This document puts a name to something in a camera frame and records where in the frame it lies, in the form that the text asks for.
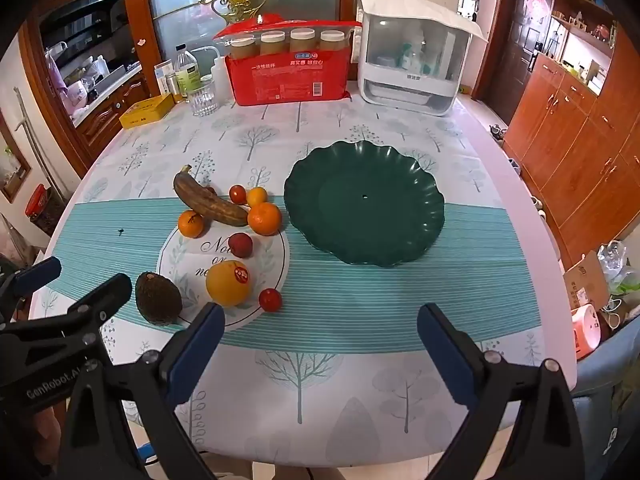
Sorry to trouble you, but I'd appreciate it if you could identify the dark green scalloped plate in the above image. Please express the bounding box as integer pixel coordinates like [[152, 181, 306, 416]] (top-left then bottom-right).
[[283, 141, 446, 267]]

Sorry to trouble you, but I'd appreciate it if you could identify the overripe brown banana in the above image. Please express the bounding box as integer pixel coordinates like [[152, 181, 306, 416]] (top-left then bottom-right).
[[173, 165, 249, 227]]

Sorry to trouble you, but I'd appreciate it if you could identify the clear bag with red top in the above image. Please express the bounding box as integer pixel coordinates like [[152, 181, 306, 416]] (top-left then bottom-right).
[[213, 12, 363, 61]]

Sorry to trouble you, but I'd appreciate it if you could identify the tree print tablecloth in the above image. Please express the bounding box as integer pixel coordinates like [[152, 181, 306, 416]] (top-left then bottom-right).
[[30, 95, 576, 466]]

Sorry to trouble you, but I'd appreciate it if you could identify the pink small appliance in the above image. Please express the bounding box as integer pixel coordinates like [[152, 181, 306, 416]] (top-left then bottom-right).
[[570, 304, 603, 361]]

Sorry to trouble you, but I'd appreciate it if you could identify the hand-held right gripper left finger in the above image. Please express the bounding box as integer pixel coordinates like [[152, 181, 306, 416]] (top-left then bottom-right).
[[57, 302, 226, 480]]

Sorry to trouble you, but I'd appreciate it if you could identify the wooden kitchen cabinet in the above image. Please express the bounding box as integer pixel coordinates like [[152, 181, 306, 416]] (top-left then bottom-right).
[[70, 67, 166, 171]]

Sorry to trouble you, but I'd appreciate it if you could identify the dark red lychee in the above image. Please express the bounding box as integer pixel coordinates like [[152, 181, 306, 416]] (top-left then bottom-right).
[[228, 233, 254, 259]]

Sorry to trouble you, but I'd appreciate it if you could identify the white carton box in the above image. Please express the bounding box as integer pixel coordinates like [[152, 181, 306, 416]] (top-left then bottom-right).
[[154, 60, 173, 95]]

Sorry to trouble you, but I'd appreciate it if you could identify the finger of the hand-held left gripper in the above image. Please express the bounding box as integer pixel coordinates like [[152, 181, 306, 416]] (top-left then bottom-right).
[[0, 256, 62, 311], [0, 274, 133, 356]]

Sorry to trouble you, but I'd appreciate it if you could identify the wooden wall cabinet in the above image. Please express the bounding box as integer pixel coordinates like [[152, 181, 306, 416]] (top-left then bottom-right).
[[505, 0, 640, 271]]

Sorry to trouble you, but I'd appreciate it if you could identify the clear plastic bag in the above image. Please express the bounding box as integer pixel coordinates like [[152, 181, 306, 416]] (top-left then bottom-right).
[[597, 240, 640, 296]]

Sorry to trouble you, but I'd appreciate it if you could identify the dark brown avocado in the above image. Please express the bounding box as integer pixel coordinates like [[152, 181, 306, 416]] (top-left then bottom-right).
[[135, 271, 183, 326]]

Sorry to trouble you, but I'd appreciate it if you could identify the ribbed clear glass cup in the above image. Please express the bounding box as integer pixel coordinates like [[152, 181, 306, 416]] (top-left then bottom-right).
[[188, 84, 220, 117]]

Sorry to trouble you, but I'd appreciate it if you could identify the dark wooden door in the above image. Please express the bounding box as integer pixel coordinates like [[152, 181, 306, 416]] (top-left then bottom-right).
[[487, 0, 556, 121]]

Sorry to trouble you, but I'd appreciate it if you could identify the white plastic bottle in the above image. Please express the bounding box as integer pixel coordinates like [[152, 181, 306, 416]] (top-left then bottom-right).
[[212, 57, 231, 103]]

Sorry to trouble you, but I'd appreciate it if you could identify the cardboard box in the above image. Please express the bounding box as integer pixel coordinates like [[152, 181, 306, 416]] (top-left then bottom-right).
[[563, 251, 611, 311]]

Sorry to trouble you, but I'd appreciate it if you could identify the red paper cup package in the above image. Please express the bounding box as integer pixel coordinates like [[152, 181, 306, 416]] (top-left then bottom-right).
[[225, 50, 352, 107]]

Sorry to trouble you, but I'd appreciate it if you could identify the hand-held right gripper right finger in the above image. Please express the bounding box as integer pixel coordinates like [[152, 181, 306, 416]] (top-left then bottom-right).
[[417, 303, 586, 480]]

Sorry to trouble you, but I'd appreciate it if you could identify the yellow flat box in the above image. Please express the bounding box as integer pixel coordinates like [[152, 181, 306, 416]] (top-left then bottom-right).
[[119, 93, 175, 130]]

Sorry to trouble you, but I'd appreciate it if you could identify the white countertop storage cabinet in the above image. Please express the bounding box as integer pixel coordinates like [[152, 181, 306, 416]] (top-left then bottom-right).
[[356, 0, 489, 117]]

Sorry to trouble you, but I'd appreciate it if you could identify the large orange with red sticker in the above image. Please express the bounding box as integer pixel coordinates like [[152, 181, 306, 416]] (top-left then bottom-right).
[[205, 260, 252, 308]]

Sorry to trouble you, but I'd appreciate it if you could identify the mandarin orange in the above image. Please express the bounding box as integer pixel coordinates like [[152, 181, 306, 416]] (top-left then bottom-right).
[[247, 202, 283, 236], [178, 210, 207, 239]]

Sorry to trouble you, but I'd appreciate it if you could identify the glass bottle with green label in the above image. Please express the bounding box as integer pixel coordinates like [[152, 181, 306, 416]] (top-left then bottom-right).
[[174, 44, 202, 98]]

